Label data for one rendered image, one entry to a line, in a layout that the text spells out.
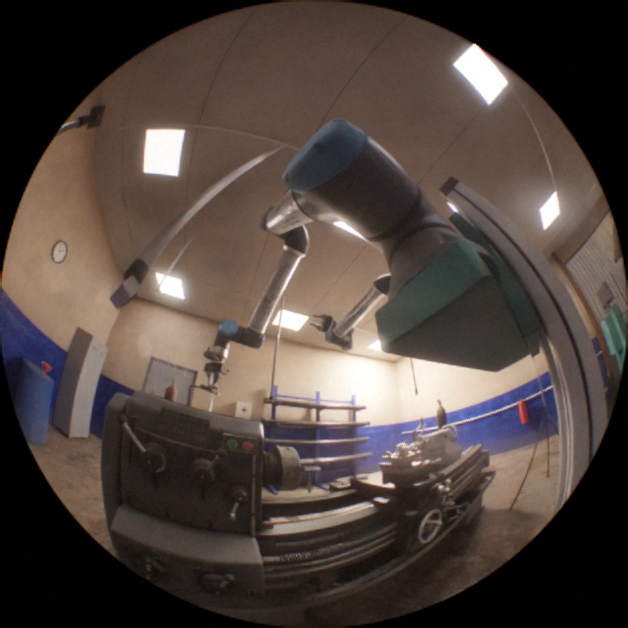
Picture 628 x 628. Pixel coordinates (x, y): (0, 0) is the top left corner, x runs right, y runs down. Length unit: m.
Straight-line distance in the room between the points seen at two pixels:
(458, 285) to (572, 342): 0.22
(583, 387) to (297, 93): 2.24
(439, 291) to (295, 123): 2.01
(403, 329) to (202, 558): 0.85
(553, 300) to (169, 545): 1.06
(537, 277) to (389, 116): 2.01
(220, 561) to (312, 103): 2.77
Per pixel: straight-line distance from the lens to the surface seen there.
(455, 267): 0.20
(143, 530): 0.88
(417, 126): 2.30
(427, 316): 0.20
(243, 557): 0.83
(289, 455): 0.99
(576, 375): 0.33
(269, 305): 0.90
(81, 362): 3.95
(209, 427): 0.75
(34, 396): 3.15
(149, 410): 0.80
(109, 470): 0.94
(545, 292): 0.34
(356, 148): 0.27
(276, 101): 2.14
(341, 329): 1.28
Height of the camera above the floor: 1.32
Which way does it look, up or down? 35 degrees up
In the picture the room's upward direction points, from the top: 1 degrees clockwise
